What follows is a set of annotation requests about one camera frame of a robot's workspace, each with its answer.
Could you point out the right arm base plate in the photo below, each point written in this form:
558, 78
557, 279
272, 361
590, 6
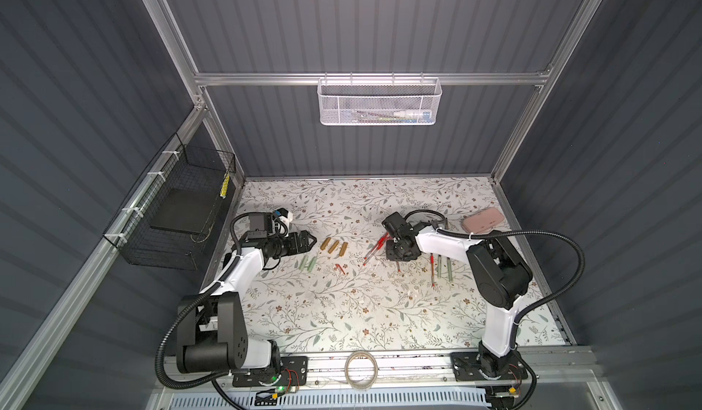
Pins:
478, 366

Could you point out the black wire basket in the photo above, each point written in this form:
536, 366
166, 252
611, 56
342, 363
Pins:
189, 167

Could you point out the yellow marker in basket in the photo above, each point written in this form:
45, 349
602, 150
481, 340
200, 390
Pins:
224, 186

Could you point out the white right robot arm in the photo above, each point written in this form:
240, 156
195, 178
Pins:
500, 273

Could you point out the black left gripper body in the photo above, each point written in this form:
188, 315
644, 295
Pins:
295, 243

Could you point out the pens in white basket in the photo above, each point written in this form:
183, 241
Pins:
411, 117

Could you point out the white vent grille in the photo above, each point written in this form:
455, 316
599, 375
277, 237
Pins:
443, 397

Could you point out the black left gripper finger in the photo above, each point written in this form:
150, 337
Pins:
305, 247
306, 237

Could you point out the black foam pad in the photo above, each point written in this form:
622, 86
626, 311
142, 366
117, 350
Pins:
185, 212

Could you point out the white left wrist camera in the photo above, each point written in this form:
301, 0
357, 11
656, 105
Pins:
285, 216

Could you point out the white wire mesh basket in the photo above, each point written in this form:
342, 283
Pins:
339, 96

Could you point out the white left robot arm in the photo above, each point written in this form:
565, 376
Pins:
214, 336

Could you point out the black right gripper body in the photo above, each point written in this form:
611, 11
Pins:
396, 248

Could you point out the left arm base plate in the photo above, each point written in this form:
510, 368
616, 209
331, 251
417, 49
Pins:
289, 371

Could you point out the pink glasses case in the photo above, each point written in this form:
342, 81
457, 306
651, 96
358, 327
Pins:
483, 222

